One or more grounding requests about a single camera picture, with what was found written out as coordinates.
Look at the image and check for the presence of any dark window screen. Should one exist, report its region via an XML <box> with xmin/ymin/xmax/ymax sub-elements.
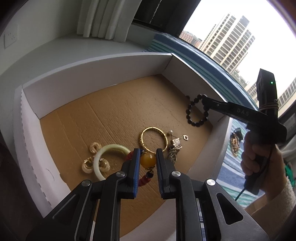
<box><xmin>133</xmin><ymin>0</ymin><xmax>202</xmax><ymax>39</ymax></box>

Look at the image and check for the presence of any white curtain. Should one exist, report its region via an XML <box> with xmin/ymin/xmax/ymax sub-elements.
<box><xmin>76</xmin><ymin>0</ymin><xmax>133</xmax><ymax>42</ymax></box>

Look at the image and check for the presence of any silver square pendant earring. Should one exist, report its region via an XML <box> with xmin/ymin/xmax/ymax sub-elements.
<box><xmin>172</xmin><ymin>134</ymin><xmax>189</xmax><ymax>149</ymax></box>

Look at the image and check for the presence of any low brick building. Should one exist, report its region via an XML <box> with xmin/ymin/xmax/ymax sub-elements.
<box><xmin>179</xmin><ymin>30</ymin><xmax>202</xmax><ymax>47</ymax></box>

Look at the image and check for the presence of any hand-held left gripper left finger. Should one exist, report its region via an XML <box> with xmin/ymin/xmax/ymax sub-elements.
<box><xmin>25</xmin><ymin>148</ymin><xmax>141</xmax><ymax>241</ymax></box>

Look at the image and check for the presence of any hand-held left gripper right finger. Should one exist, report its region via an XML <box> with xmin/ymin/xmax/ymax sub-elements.
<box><xmin>156</xmin><ymin>148</ymin><xmax>270</xmax><ymax>241</ymax></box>

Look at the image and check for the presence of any twin beige apartment building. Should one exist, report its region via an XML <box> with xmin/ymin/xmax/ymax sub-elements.
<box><xmin>246</xmin><ymin>76</ymin><xmax>296</xmax><ymax>110</ymax></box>

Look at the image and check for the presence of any silver knot earring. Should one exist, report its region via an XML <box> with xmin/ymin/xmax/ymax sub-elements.
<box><xmin>167</xmin><ymin>148</ymin><xmax>179</xmax><ymax>162</ymax></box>

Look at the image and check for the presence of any dark bead bracelet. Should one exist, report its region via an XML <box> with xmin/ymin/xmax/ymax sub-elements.
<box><xmin>186</xmin><ymin>94</ymin><xmax>210</xmax><ymax>127</ymax></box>

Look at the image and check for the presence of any gold hoop earrings cluster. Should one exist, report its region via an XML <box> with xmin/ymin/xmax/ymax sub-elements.
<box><xmin>82</xmin><ymin>159</ymin><xmax>94</xmax><ymax>174</ymax></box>

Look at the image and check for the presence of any person's right forearm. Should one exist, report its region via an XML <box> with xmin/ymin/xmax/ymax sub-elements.
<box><xmin>264</xmin><ymin>179</ymin><xmax>296</xmax><ymax>234</ymax></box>

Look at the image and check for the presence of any gold shell earring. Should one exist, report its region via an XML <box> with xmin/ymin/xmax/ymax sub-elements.
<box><xmin>98</xmin><ymin>159</ymin><xmax>110</xmax><ymax>172</ymax></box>
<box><xmin>90</xmin><ymin>142</ymin><xmax>102</xmax><ymax>154</ymax></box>

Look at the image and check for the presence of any smooth gold bangle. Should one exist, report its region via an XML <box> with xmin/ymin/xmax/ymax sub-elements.
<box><xmin>141</xmin><ymin>127</ymin><xmax>167</xmax><ymax>153</ymax></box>

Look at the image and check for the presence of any tall beige tower building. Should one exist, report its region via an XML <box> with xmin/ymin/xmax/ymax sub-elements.
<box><xmin>199</xmin><ymin>13</ymin><xmax>256</xmax><ymax>74</ymax></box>

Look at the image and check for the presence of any red bead bracelet amber bead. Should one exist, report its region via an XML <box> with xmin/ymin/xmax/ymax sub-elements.
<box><xmin>126</xmin><ymin>151</ymin><xmax>157</xmax><ymax>188</ymax></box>

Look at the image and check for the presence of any white jade bangle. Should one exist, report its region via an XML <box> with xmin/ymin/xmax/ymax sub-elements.
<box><xmin>93</xmin><ymin>144</ymin><xmax>132</xmax><ymax>181</ymax></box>

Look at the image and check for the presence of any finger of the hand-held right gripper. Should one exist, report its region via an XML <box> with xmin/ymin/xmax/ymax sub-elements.
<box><xmin>202</xmin><ymin>95</ymin><xmax>232</xmax><ymax>116</ymax></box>

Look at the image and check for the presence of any white cardboard box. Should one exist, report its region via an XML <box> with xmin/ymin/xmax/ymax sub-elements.
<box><xmin>13</xmin><ymin>52</ymin><xmax>234</xmax><ymax>241</ymax></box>

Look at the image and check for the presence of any white wall socket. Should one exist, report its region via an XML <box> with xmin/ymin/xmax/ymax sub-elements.
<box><xmin>3</xmin><ymin>25</ymin><xmax>18</xmax><ymax>49</ymax></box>

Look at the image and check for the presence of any person's right hand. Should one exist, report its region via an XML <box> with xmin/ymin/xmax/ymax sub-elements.
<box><xmin>240</xmin><ymin>133</ymin><xmax>287</xmax><ymax>202</ymax></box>

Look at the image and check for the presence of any green cloth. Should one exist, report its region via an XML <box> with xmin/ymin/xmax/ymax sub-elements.
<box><xmin>285</xmin><ymin>162</ymin><xmax>296</xmax><ymax>184</ymax></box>

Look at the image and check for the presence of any blue green striped blanket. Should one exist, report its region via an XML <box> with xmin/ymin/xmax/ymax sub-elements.
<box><xmin>148</xmin><ymin>32</ymin><xmax>278</xmax><ymax>207</ymax></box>

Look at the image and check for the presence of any green gripper cable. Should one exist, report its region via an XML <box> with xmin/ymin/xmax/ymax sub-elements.
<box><xmin>235</xmin><ymin>187</ymin><xmax>247</xmax><ymax>201</ymax></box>

